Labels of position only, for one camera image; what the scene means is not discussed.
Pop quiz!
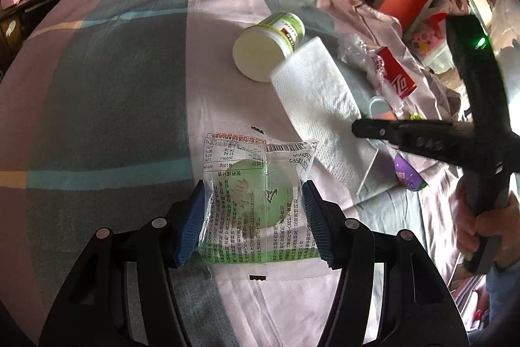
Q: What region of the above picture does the red soda can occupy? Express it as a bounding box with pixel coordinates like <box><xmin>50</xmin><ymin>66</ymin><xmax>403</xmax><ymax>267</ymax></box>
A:
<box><xmin>371</xmin><ymin>46</ymin><xmax>418</xmax><ymax>100</ymax></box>

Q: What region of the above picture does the small white cup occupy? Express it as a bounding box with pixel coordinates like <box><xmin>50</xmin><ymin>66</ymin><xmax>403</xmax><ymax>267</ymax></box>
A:
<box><xmin>368</xmin><ymin>96</ymin><xmax>397</xmax><ymax>120</ymax></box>

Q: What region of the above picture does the clear plastic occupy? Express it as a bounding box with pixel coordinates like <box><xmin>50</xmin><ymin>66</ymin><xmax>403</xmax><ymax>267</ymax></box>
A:
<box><xmin>336</xmin><ymin>32</ymin><xmax>384</xmax><ymax>93</ymax></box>

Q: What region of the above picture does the white paper towel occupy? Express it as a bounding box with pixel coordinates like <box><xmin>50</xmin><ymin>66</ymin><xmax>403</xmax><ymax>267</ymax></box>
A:
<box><xmin>269</xmin><ymin>37</ymin><xmax>401</xmax><ymax>195</ymax></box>

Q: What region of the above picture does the plaid pastel blanket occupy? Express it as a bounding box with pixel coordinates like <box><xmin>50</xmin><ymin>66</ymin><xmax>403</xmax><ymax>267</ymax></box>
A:
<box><xmin>0</xmin><ymin>0</ymin><xmax>488</xmax><ymax>347</ymax></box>

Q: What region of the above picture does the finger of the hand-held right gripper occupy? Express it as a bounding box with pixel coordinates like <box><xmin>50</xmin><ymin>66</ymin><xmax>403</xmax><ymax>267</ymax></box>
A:
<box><xmin>351</xmin><ymin>118</ymin><xmax>469</xmax><ymax>164</ymax></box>

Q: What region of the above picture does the person's right hand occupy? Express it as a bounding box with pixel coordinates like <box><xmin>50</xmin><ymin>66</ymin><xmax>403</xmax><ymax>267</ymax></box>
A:
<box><xmin>454</xmin><ymin>172</ymin><xmax>520</xmax><ymax>270</ymax></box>

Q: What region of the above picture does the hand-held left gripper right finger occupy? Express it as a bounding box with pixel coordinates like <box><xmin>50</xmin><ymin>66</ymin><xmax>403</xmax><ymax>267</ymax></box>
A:
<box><xmin>301</xmin><ymin>180</ymin><xmax>464</xmax><ymax>347</ymax></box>

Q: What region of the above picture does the green and white yogurt cup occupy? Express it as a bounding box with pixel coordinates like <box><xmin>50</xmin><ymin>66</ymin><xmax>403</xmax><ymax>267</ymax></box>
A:
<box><xmin>231</xmin><ymin>11</ymin><xmax>306</xmax><ymax>83</ymax></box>

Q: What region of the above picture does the person's right forearm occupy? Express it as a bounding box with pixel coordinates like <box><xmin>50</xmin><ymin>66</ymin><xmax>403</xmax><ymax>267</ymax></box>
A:
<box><xmin>485</xmin><ymin>249</ymin><xmax>520</xmax><ymax>335</ymax></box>

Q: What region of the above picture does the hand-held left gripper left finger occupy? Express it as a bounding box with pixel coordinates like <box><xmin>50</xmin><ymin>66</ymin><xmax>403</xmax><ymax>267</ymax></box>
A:
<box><xmin>38</xmin><ymin>180</ymin><xmax>208</xmax><ymax>347</ymax></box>

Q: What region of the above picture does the clear green printed wrapper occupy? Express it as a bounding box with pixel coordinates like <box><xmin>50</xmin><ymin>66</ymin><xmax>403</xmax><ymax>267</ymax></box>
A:
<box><xmin>202</xmin><ymin>125</ymin><xmax>319</xmax><ymax>282</ymax></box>

